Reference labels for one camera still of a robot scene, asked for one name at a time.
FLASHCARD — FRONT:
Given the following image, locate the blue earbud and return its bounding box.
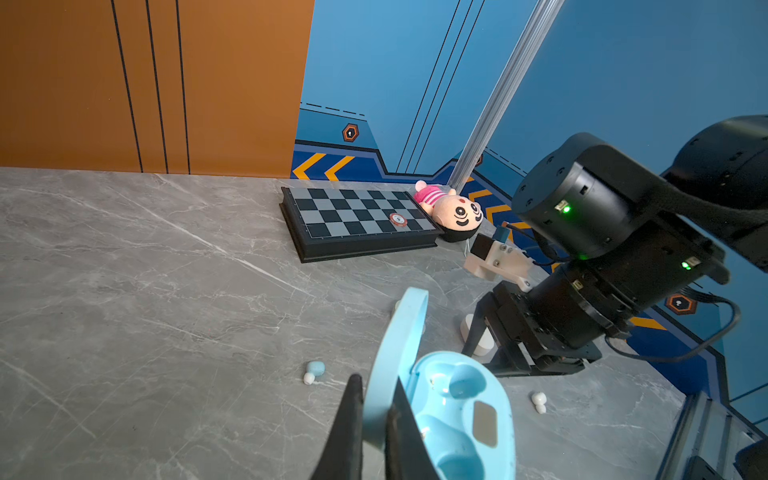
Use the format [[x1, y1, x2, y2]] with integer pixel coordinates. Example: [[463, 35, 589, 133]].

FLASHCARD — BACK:
[[302, 360, 326, 385]]

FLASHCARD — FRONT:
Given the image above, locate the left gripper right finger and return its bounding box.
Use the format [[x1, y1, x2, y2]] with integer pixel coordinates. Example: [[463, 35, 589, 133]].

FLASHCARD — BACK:
[[385, 381, 439, 480]]

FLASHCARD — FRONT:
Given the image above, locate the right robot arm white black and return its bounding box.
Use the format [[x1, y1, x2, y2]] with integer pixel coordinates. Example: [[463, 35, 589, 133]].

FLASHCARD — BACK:
[[463, 115, 767, 377]]

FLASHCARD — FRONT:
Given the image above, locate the pink plush doll head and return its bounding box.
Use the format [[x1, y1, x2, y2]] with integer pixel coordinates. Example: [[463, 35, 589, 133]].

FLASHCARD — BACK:
[[414, 180, 484, 243]]

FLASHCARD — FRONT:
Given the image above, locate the red poker chip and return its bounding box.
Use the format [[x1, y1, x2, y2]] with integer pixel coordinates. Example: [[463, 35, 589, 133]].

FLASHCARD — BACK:
[[389, 212, 408, 229]]

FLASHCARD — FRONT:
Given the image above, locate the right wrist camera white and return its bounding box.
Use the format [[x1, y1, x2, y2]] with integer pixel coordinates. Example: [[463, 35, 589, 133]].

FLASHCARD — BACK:
[[463, 227, 538, 292]]

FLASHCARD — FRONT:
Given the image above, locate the light blue earbud case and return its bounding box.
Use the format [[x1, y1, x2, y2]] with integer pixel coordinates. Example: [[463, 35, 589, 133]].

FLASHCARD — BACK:
[[362, 287, 516, 479]]

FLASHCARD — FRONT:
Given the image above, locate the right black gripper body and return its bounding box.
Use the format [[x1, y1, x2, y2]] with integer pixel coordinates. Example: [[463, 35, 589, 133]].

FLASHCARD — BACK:
[[462, 281, 602, 377]]

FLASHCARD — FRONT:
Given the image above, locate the right aluminium corner post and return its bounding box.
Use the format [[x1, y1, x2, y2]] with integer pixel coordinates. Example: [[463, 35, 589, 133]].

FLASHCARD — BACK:
[[448, 0, 566, 193]]

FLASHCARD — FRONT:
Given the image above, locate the black white chessboard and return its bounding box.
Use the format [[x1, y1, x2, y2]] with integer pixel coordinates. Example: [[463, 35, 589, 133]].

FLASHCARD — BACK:
[[280, 187, 443, 263]]

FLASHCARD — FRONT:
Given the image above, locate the white earbud case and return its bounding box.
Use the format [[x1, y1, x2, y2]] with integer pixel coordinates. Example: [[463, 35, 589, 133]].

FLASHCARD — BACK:
[[459, 313, 497, 358]]

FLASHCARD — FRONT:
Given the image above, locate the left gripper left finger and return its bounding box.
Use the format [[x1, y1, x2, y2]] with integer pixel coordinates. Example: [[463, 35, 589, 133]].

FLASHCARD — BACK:
[[310, 373, 364, 480]]

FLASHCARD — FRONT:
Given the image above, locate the white earbud front right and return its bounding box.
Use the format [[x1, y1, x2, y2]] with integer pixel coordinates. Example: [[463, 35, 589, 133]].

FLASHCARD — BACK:
[[530, 392, 547, 414]]

